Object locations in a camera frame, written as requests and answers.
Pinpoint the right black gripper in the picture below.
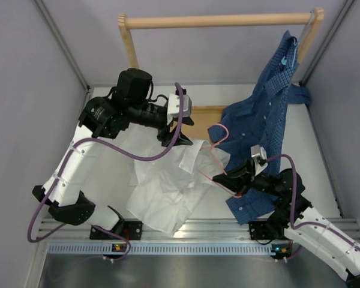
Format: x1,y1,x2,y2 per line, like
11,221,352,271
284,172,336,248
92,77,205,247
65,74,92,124
212,158,283,197

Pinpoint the pink wire hanger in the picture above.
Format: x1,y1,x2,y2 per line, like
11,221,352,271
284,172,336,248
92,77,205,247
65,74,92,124
198,123,242,199

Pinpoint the white shirt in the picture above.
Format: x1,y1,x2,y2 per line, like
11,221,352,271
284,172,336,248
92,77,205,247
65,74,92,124
125,139,230,235

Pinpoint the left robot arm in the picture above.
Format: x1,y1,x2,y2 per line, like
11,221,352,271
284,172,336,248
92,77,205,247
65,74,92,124
32,68,194,239

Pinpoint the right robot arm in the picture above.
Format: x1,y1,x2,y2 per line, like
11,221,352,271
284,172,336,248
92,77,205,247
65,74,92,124
212,160,360,287

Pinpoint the blue checkered shirt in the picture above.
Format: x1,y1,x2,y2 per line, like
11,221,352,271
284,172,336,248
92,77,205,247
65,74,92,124
207,29,313,226

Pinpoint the light blue hanger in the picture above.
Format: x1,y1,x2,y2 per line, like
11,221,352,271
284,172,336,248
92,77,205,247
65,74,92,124
277,11,314,69

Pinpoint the wooden clothes rack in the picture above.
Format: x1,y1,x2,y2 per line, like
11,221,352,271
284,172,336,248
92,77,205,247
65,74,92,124
117,8,324,140

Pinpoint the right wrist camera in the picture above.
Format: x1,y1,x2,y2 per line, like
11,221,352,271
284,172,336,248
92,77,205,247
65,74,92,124
251,145,268,176

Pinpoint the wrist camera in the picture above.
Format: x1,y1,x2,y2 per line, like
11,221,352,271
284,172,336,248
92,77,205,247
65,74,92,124
166,88,192,124
251,145,268,176

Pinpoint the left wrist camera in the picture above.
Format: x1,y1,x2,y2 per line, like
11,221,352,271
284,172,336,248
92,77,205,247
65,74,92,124
166,88,192,124

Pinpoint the slotted metal rail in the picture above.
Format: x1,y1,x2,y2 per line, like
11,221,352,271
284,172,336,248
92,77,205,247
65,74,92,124
47,219,296,256

